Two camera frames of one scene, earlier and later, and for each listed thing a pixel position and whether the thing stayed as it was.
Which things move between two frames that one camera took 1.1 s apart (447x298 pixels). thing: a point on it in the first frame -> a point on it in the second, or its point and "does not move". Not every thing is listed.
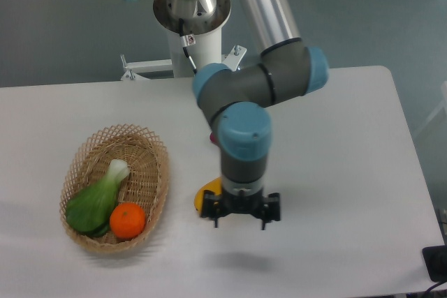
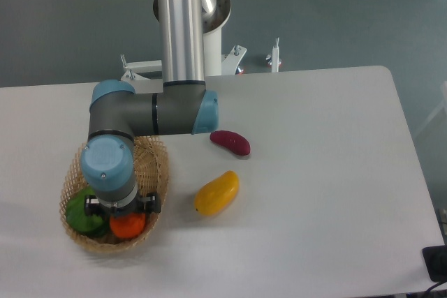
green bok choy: [89, 211] does not move
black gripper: [214, 205] -> [149, 204]
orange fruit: [127, 220] does not move
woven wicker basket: [144, 185] does not move
